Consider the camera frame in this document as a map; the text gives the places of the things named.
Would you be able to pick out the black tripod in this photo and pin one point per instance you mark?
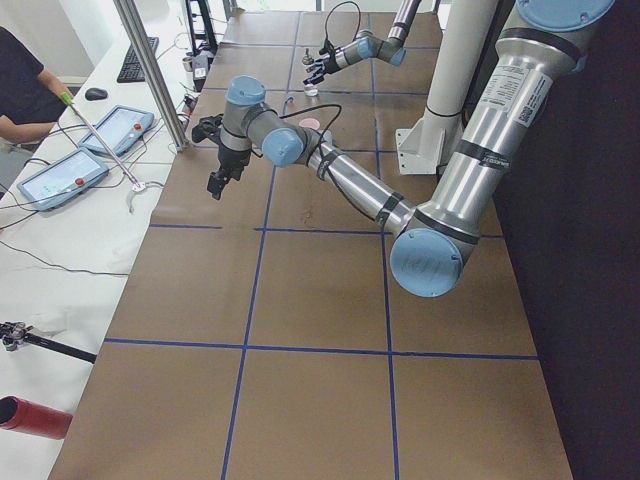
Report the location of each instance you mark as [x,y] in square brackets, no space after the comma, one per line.
[16,334]

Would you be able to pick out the person in black shirt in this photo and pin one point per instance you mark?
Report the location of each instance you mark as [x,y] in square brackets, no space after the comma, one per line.
[31,95]

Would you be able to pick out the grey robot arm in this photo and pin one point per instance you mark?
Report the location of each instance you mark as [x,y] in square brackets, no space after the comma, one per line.
[364,45]
[540,42]

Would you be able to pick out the pink plastic cup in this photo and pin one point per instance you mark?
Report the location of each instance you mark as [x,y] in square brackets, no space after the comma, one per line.
[312,123]

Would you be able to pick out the black computer mouse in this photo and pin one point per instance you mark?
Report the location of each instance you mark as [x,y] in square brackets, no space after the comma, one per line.
[95,94]

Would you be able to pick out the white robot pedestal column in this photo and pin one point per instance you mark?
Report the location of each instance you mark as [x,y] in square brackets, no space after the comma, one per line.
[431,141]

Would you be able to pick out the aluminium frame post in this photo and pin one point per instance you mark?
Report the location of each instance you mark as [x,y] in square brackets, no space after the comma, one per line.
[133,25]

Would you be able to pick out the far teach pendant tablet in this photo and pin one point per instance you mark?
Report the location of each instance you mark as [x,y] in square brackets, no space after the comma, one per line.
[123,126]

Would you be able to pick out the long metal grabber stick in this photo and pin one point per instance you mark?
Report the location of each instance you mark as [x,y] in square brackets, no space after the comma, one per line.
[137,186]

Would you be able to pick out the red cylinder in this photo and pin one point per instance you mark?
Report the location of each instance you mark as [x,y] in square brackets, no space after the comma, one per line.
[20,415]

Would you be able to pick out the black keyboard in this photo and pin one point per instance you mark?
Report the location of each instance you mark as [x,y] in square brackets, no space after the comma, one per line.
[131,70]

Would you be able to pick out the teach pendant tablet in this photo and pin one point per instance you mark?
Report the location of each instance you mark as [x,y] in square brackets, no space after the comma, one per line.
[123,126]
[63,180]

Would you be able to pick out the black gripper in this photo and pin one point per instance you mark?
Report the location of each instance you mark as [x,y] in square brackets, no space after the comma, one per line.
[328,62]
[232,159]

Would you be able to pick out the near teach pendant tablet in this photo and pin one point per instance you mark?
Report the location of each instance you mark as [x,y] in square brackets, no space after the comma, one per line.
[63,180]

